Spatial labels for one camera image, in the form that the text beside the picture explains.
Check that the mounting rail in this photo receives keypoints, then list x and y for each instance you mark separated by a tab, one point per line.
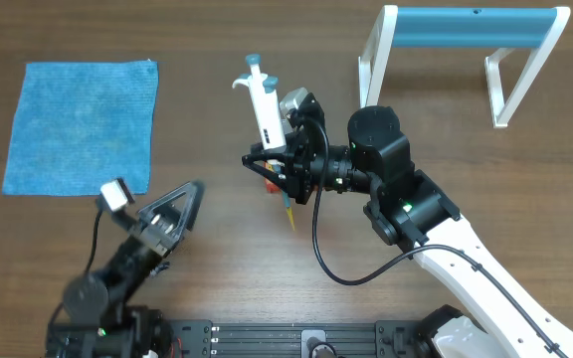
266	340

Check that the white and blue stand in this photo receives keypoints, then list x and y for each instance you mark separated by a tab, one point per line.
465	27

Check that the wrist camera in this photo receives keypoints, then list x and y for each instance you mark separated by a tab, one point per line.
115	195
294	99

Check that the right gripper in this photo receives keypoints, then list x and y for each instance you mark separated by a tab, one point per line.
309	164

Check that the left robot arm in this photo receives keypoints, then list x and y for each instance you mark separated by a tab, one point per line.
117	271

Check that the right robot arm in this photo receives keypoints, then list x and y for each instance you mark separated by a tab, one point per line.
480	283

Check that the blue cloth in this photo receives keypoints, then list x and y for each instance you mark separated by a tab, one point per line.
77	124

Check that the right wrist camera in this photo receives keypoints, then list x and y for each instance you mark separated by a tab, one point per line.
294	99

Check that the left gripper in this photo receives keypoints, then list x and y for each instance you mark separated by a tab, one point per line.
154	231

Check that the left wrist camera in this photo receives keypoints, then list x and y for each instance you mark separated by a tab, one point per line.
115	195

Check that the white pipette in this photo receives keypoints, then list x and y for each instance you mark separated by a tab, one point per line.
266	112

